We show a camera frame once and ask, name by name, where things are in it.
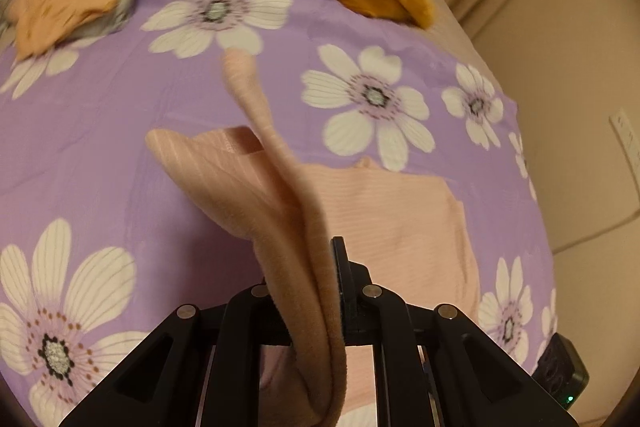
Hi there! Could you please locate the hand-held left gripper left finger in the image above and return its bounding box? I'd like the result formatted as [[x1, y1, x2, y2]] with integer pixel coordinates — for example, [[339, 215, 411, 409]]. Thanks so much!
[[59, 279, 296, 427]]

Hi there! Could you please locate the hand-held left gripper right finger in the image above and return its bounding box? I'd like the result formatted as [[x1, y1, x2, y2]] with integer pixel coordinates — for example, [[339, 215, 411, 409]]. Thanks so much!
[[330, 236, 576, 427]]

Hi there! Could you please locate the pink striped sweater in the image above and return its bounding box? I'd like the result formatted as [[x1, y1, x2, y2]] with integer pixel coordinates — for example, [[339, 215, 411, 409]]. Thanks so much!
[[145, 48, 483, 427]]

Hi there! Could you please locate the purple floral blanket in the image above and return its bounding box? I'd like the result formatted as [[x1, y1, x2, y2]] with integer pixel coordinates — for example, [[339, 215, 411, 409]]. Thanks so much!
[[0, 0, 558, 427]]

